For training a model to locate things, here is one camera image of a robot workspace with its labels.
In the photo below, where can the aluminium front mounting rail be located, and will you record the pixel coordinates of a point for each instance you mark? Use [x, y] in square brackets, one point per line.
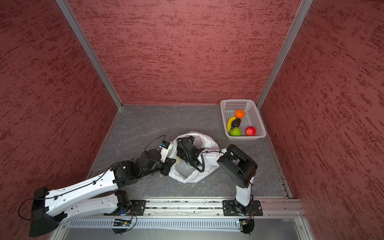
[193, 208]

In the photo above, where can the white slotted cable duct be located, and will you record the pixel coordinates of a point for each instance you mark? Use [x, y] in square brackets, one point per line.
[167, 224]

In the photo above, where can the white perforated plastic basket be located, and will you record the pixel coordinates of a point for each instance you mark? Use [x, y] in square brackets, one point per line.
[252, 118]

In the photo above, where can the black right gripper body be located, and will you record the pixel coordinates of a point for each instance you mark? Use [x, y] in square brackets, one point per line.
[180, 153]

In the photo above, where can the aluminium left corner post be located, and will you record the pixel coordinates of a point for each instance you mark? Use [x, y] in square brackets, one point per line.
[78, 31]

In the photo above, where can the red fruit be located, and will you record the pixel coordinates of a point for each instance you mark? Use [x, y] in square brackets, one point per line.
[250, 131]

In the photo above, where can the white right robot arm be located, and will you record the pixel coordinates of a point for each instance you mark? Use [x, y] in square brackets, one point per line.
[236, 164]

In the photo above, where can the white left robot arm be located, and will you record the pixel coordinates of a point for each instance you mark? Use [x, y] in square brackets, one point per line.
[100, 195]

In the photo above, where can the white plastic bag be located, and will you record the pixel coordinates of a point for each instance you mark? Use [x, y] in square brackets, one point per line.
[185, 173]

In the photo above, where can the orange fruit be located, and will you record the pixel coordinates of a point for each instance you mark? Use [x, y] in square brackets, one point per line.
[239, 114]

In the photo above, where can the aluminium right corner post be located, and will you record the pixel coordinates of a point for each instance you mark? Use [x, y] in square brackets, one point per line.
[291, 35]

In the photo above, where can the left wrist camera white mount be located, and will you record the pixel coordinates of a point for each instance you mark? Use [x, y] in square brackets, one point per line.
[165, 148]

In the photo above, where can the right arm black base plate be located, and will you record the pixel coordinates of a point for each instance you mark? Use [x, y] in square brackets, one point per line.
[233, 208]

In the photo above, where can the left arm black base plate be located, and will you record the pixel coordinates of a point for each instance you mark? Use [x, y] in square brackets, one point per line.
[129, 208]

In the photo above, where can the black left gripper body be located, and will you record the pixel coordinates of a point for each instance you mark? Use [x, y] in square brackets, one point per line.
[165, 166]

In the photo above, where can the aluminium corner post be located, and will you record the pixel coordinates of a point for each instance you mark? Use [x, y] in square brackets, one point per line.
[291, 35]
[78, 31]

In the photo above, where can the dark avocado fruit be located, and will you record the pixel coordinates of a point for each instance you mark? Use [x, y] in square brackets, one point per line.
[236, 123]

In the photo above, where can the green fruit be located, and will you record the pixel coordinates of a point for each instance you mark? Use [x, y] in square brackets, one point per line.
[235, 132]

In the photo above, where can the yellow banana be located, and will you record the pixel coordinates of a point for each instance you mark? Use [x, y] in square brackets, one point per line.
[229, 123]

